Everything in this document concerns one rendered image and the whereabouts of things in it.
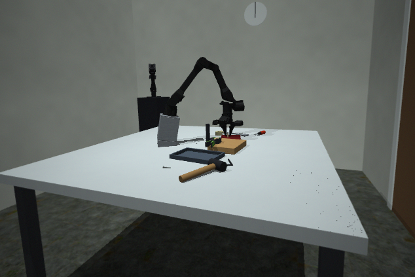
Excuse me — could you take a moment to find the wooden-handled mallet with black head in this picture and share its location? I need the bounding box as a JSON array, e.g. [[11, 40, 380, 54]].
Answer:
[[179, 158, 227, 182]]

